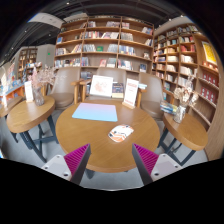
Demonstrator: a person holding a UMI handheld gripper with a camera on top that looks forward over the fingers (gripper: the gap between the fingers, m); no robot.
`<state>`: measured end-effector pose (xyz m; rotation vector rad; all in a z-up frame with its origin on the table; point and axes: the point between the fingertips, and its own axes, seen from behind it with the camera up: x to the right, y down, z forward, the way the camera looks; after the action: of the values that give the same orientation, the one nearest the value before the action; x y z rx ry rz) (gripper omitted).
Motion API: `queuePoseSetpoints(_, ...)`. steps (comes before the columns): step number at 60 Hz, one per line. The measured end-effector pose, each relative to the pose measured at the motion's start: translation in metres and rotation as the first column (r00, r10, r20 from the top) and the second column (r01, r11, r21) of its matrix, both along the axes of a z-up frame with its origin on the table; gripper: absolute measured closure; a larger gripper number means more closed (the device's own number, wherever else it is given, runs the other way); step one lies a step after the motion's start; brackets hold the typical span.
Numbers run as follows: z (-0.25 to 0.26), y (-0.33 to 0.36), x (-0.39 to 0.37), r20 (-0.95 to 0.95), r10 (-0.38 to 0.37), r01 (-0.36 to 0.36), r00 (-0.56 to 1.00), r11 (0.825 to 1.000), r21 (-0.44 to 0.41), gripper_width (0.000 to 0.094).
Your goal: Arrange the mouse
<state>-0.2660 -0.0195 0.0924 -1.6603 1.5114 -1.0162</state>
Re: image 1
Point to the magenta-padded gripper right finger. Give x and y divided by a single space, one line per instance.
148 160

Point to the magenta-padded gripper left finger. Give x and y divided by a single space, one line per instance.
74 159

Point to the white orange patterned computer mouse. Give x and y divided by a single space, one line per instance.
120 133

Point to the blue pink gradient mouse pad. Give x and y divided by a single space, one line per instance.
95 112

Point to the round wooden side table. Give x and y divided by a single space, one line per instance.
186 130
30 115

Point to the glass vase dried flowers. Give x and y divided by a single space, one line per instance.
38 96
180 115

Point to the stack of colourful books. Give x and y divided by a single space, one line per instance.
168 107

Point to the white red sign wooden base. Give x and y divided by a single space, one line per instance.
131 92

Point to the light blue book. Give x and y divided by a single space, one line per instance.
142 86

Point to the dark cover book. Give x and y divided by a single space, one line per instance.
117 90

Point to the white framed floral picture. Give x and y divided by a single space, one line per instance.
101 86

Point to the small white table sign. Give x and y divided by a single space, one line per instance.
28 91

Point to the orange book display stand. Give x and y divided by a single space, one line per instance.
11 91

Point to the curved wooden bookshelf with books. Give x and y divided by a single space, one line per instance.
200 83

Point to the small distant wooden bookshelf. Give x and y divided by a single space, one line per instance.
27 61

